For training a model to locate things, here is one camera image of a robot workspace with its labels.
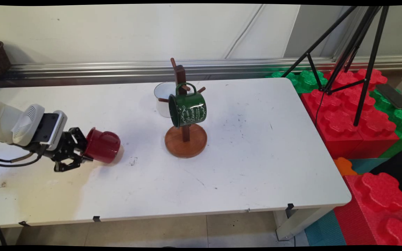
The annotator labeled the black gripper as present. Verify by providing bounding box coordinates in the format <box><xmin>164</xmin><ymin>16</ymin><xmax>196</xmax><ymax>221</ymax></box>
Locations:
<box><xmin>28</xmin><ymin>127</ymin><xmax>94</xmax><ymax>173</ymax></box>

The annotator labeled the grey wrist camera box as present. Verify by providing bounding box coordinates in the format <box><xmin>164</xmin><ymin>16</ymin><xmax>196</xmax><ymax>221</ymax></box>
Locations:
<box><xmin>33</xmin><ymin>110</ymin><xmax>68</xmax><ymax>151</ymax></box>

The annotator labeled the white wall conduit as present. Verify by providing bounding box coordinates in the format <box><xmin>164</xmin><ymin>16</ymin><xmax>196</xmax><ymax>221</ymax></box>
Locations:
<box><xmin>224</xmin><ymin>4</ymin><xmax>266</xmax><ymax>60</ymax></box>

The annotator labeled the brown wooden mug tree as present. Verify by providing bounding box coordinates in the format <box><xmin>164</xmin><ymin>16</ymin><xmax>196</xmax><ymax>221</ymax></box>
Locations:
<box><xmin>158</xmin><ymin>58</ymin><xmax>208</xmax><ymax>159</ymax></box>

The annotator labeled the black robot wrist cable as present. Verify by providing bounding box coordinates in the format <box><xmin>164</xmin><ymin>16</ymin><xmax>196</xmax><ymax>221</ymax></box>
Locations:
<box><xmin>0</xmin><ymin>91</ymin><xmax>44</xmax><ymax>168</ymax></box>

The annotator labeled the green enamel mug white script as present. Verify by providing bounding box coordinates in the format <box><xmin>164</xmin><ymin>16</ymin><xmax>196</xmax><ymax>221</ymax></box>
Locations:
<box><xmin>168</xmin><ymin>83</ymin><xmax>207</xmax><ymax>128</ymax></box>

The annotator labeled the orange foam piece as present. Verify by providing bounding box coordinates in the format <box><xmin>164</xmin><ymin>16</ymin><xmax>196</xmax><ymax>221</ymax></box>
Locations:
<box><xmin>334</xmin><ymin>157</ymin><xmax>358</xmax><ymax>176</ymax></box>

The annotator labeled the black tripod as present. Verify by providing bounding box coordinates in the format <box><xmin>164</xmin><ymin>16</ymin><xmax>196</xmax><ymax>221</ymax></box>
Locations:
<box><xmin>281</xmin><ymin>5</ymin><xmax>390</xmax><ymax>127</ymax></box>

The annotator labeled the white table leg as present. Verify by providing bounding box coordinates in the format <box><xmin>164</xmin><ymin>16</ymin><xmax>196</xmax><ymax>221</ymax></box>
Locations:
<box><xmin>273</xmin><ymin>206</ymin><xmax>336</xmax><ymax>241</ymax></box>

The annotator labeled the aluminium wall rail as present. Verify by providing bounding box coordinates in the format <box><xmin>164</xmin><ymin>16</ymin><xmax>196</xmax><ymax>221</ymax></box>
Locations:
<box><xmin>0</xmin><ymin>55</ymin><xmax>402</xmax><ymax>88</ymax></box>

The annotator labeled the red enamel mug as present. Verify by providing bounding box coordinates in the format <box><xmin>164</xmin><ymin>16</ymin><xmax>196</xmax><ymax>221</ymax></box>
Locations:
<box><xmin>83</xmin><ymin>128</ymin><xmax>121</xmax><ymax>164</ymax></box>

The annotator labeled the black smartphone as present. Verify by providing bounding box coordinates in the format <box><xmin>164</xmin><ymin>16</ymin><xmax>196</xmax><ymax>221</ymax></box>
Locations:
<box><xmin>375</xmin><ymin>83</ymin><xmax>402</xmax><ymax>109</ymax></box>

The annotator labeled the large red foam brick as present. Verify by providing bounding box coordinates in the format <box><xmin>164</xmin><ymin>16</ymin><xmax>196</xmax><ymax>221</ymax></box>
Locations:
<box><xmin>334</xmin><ymin>172</ymin><xmax>402</xmax><ymax>246</ymax></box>
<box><xmin>300</xmin><ymin>68</ymin><xmax>400</xmax><ymax>160</ymax></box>

